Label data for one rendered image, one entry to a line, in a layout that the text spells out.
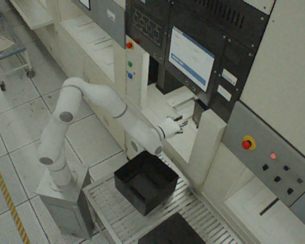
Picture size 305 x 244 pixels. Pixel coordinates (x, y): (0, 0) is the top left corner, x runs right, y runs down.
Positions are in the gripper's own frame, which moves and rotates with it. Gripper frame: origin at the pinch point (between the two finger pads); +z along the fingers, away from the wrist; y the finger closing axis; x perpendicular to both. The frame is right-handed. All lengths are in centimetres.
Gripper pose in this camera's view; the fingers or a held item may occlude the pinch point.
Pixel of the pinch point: (182, 120)
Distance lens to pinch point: 158.3
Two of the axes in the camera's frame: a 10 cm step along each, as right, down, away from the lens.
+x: 0.5, -6.5, -7.6
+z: 8.1, -4.2, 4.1
